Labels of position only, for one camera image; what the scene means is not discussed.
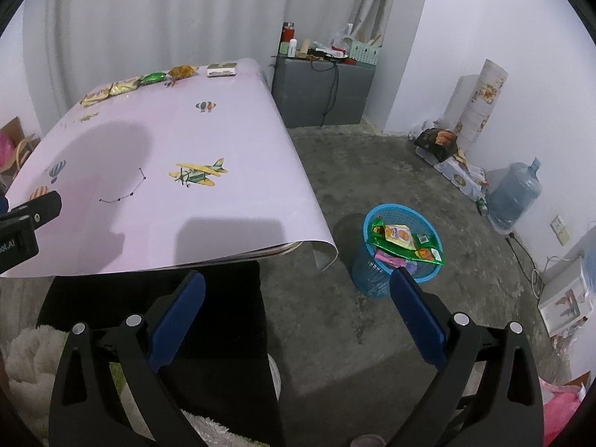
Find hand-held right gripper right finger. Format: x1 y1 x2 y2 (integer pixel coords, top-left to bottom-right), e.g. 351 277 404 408
389 267 545 447

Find grey white curtain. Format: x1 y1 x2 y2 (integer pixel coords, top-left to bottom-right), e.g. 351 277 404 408
23 0 434 117

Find white appliance box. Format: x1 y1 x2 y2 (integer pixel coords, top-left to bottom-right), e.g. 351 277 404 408
538 249 596 336

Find white fluffy blanket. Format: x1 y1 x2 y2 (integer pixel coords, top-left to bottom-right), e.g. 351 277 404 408
0 326 261 447

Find white printed bag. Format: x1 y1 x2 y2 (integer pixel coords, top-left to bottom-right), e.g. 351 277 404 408
433 151 489 199

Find printed wallpaper roll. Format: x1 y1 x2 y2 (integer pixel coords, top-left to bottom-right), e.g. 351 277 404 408
442 59 508 147

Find white mesh basket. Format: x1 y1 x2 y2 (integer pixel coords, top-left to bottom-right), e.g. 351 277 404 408
349 39 383 67

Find blue water jug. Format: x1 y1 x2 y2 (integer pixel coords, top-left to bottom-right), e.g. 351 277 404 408
486 157 543 234

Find blue mesh wastebasket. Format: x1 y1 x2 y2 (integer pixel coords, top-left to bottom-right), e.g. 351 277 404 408
351 203 444 298

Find wall socket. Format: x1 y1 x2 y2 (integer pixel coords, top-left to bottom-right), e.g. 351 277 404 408
550 215 573 245

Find person's black trousers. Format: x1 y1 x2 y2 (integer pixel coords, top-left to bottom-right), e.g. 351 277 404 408
37 261 285 447

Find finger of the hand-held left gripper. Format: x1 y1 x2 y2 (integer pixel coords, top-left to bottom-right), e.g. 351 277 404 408
0 190 63 238

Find small gold white box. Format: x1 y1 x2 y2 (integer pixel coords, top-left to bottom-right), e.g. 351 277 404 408
206 62 240 78

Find yellow orange snack packet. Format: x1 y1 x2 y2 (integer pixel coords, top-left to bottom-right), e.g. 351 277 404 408
383 224 416 250

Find black floor cable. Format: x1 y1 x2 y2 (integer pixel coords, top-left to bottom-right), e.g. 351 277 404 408
507 233 536 271

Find white plastic bag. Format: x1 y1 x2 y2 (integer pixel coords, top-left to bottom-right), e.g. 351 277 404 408
409 121 438 143
328 23 355 52

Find large green snack bag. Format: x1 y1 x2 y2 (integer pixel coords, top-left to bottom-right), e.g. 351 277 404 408
365 216 443 268

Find white cable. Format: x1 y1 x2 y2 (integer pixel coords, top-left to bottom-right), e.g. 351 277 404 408
531 255 566 299

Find black snack bag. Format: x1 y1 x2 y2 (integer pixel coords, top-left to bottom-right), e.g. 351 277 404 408
414 128 459 164

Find brown paper bag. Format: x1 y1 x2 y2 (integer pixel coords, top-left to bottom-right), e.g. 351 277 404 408
0 116 42 187

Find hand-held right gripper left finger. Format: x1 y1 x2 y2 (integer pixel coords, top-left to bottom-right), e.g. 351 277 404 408
49 270 206 447

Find grey cabinet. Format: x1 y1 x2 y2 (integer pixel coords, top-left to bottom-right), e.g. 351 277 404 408
271 53 377 129

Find pink bag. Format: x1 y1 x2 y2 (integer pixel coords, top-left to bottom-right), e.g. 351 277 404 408
0 130 17 168

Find pink printed tablecloth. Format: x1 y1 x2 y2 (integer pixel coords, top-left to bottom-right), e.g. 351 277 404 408
0 58 340 279

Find black power cable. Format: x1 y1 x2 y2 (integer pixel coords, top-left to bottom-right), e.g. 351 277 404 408
270 56 340 127

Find pink cloth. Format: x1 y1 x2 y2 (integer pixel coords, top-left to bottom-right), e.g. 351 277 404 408
540 372 592 445

